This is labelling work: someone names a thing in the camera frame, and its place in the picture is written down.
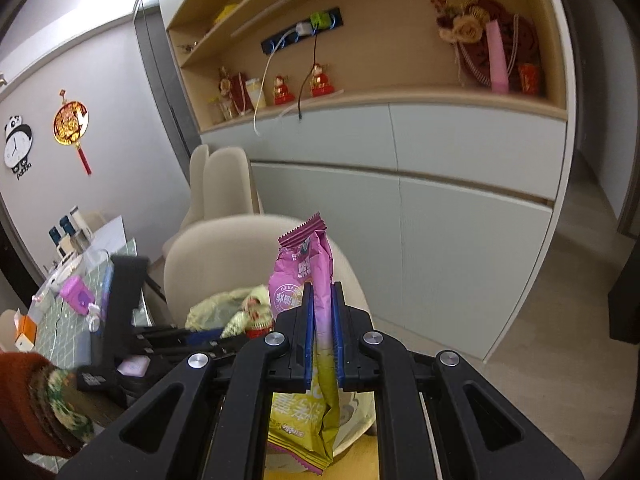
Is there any purple yellow snack packet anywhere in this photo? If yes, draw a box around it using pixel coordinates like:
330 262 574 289
268 214 340 474

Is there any yellow trash bag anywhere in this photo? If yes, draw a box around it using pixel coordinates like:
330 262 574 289
184 284 377 451

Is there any white yellow toy chair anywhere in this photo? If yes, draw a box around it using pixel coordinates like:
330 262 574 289
86 302 102 334

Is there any green checkered tablecloth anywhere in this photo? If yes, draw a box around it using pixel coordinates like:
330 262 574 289
29 238 151 474

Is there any pink tin box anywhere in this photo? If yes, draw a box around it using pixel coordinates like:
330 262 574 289
60 275 96 315

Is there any yellow cushion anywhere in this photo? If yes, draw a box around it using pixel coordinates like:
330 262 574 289
264 436 380 480

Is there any orange white tissue box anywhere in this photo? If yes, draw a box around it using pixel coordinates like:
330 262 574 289
14 312 37 352

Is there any beige chair near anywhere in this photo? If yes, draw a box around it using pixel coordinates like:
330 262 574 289
162 213 371 331

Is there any beige chair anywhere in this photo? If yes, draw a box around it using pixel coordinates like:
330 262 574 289
180 144 209 230
162 146 262 261
162 213 371 331

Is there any white thermos bottle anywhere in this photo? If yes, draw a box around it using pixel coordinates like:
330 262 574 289
70 206 93 242

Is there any beige chair middle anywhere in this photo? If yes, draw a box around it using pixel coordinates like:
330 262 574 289
162 146 262 261

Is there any beige chair far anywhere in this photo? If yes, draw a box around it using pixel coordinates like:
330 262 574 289
180 144 209 230

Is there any cream cup on shelf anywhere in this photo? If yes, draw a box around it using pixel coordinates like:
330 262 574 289
245 78 266 110

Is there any red figurine left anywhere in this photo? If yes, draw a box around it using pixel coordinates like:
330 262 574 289
272 75 295 106

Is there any red figurine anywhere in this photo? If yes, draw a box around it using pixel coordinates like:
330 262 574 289
272 75 295 106
310 63 335 98

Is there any wooden shelf cabinet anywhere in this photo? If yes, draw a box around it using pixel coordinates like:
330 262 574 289
158 0 576 360

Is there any red figurine right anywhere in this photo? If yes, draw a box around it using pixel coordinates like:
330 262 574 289
310 63 335 98

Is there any black power strip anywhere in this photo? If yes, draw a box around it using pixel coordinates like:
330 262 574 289
260 6 344 55

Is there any flower bouquet red bag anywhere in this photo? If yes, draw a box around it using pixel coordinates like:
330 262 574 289
431 0 544 96

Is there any panda wall clock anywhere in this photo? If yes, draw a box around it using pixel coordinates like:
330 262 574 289
3 115 32 180

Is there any red gold wall ornament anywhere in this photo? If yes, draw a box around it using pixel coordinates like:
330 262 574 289
52 89 92 176

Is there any white charging cable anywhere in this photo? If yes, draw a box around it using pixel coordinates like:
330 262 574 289
252 22 346 137

